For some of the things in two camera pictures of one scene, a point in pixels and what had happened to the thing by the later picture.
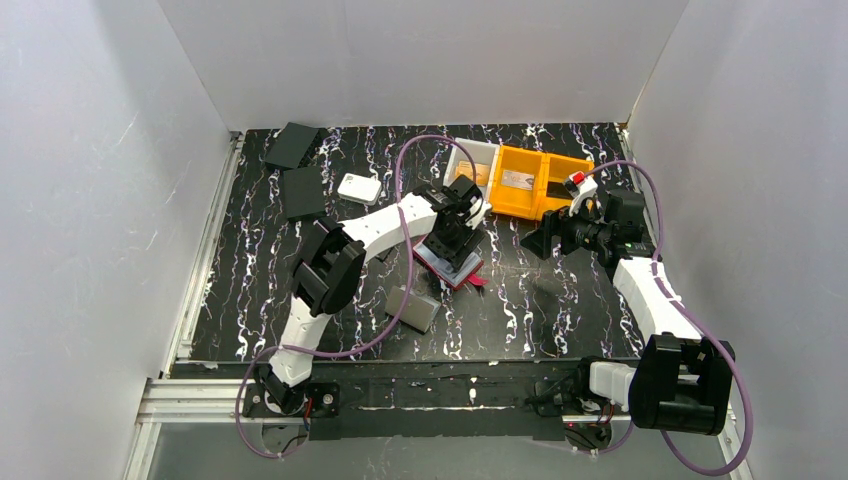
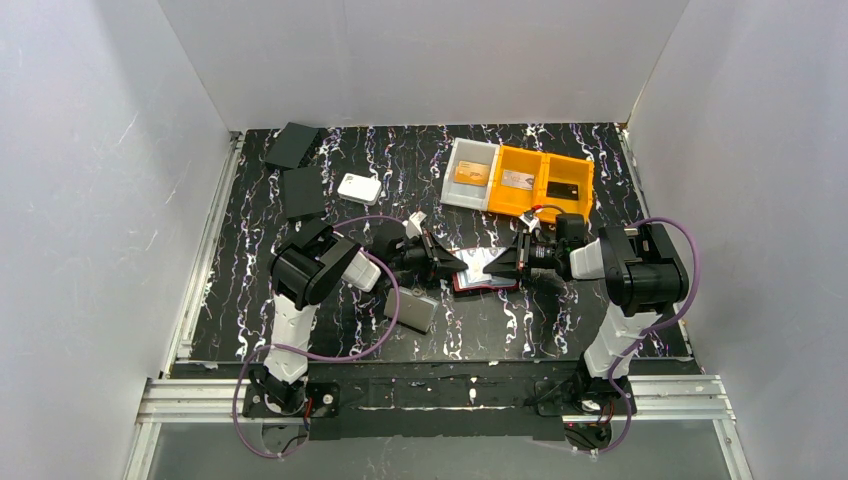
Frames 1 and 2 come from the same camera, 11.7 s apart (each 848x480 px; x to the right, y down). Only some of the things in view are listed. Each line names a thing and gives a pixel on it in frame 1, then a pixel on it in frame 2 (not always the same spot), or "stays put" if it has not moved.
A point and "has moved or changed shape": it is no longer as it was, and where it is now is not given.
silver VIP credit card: (517, 179) stays put
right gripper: (553, 228) to (523, 252)
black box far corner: (292, 145) stays put
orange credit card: (466, 168) stays put
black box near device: (304, 194) stays put
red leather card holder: (444, 267) has moved or changed shape
